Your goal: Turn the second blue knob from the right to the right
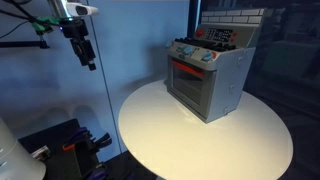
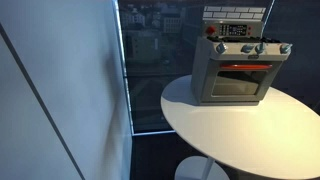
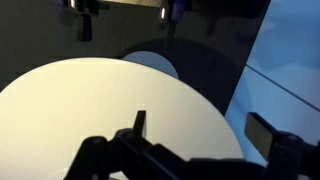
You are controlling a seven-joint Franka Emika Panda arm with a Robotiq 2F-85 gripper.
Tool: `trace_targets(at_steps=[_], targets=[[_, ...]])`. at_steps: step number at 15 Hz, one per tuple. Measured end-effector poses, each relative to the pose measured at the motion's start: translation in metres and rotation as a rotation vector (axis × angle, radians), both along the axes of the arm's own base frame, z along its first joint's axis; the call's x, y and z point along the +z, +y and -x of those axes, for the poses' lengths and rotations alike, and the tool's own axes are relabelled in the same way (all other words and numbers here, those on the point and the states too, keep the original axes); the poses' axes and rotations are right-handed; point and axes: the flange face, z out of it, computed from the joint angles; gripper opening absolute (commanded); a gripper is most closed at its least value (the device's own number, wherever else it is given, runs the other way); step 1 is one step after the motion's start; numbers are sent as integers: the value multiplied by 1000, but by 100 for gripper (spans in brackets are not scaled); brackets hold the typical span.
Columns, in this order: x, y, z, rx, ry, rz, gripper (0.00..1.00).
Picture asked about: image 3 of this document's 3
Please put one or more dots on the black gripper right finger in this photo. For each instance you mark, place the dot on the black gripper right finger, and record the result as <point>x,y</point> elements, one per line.
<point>260,135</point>

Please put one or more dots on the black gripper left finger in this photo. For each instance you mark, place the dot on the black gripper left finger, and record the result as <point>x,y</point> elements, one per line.
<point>140,121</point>

